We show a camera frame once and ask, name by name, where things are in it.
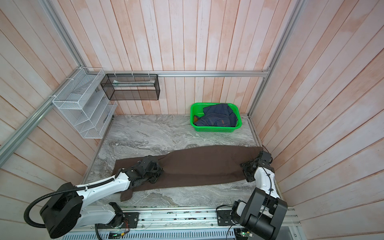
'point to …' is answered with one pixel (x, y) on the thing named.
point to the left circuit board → (115, 234)
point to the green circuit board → (245, 234)
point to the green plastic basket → (197, 109)
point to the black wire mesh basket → (131, 86)
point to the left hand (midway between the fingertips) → (165, 172)
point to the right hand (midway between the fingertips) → (244, 167)
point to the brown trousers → (198, 165)
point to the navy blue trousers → (219, 115)
